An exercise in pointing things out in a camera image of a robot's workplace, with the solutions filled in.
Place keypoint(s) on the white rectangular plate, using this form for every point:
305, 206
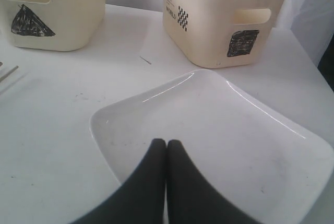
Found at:
264, 163

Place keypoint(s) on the cream bin with triangle mark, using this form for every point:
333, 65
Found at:
56, 25

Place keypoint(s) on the cream bin with square mark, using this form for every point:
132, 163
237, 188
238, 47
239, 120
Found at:
220, 33

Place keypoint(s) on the wooden chopstick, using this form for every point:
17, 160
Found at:
6, 75
12, 84

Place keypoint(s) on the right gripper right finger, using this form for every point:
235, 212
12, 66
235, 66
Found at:
191, 198

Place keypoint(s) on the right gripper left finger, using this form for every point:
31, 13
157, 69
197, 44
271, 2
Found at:
140, 199

